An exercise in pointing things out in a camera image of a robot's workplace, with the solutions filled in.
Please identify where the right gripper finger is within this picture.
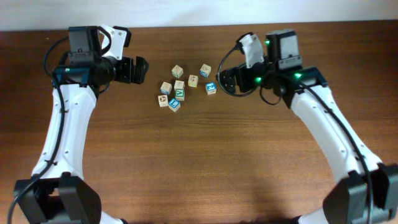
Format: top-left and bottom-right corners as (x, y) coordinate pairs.
(221, 80), (236, 95)
(220, 68), (237, 80)

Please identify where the blue letter block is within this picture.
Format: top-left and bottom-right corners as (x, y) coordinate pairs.
(205, 82), (216, 95)

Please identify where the blue D block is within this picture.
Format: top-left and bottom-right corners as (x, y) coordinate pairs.
(200, 64), (211, 78)

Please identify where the yellow-edged picture block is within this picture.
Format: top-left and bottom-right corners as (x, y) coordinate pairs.
(188, 75), (198, 88)

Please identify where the green V block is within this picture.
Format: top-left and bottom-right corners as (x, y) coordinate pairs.
(175, 89), (185, 101)

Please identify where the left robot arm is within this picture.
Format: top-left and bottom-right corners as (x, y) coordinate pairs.
(11, 25), (149, 223)

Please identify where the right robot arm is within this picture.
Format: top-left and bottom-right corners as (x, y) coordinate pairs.
(216, 29), (397, 223)

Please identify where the pretzel picture block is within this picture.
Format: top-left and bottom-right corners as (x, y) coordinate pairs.
(160, 82), (172, 95)

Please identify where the soccer ball block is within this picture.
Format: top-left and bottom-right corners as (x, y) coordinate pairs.
(158, 95), (169, 107)

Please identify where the green-edged picture block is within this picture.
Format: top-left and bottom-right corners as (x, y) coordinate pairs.
(171, 65), (183, 79)

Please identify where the green N block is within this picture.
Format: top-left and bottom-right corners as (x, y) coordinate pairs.
(174, 80), (185, 91)

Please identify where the blue L block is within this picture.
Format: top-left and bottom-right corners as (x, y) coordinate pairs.
(169, 98), (181, 112)

